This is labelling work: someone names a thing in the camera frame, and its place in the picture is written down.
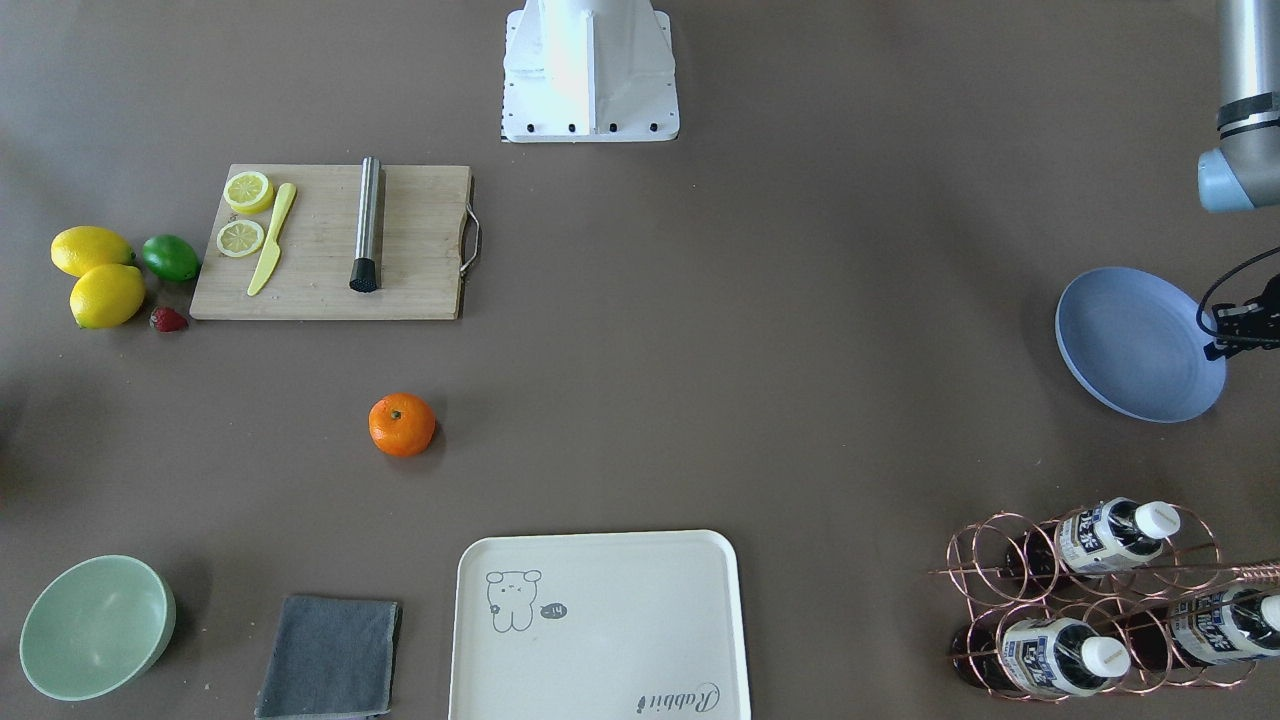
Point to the orange fruit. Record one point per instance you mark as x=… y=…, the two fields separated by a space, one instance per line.
x=401 y=425

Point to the blue plate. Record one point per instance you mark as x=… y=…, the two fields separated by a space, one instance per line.
x=1135 y=342

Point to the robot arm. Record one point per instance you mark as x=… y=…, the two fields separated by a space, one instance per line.
x=1241 y=173

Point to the cream rabbit tray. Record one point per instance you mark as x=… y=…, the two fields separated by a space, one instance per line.
x=636 y=625

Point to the wooden cutting board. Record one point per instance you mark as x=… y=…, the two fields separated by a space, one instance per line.
x=420 y=250

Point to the yellow plastic knife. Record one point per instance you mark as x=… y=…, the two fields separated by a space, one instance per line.
x=271 y=252

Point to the lemon slice far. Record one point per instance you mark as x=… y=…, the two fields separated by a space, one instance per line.
x=240 y=238

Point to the lemon slice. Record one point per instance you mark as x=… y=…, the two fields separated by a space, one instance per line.
x=240 y=238
x=249 y=192

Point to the lemon slice near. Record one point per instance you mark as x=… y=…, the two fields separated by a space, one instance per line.
x=249 y=192

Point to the grey folded cloth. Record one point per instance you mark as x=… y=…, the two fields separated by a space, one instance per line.
x=331 y=659

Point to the red strawberry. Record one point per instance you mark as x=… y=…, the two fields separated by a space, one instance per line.
x=166 y=319

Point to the green lime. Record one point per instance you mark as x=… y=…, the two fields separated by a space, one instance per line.
x=171 y=258

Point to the tea bottle two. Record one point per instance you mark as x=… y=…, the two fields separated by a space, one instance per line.
x=1039 y=659

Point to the tea bottle one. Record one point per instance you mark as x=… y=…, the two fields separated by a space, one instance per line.
x=1116 y=535

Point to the whole lemon two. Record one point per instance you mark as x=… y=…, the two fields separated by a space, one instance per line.
x=79 y=249

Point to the green bowl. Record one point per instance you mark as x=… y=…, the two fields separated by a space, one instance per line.
x=97 y=627

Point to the tea bottle three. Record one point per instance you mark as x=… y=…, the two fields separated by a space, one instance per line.
x=1239 y=623

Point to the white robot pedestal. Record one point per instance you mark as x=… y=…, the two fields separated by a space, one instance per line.
x=589 y=72

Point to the copper wire bottle rack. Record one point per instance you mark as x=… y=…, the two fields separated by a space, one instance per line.
x=1192 y=563

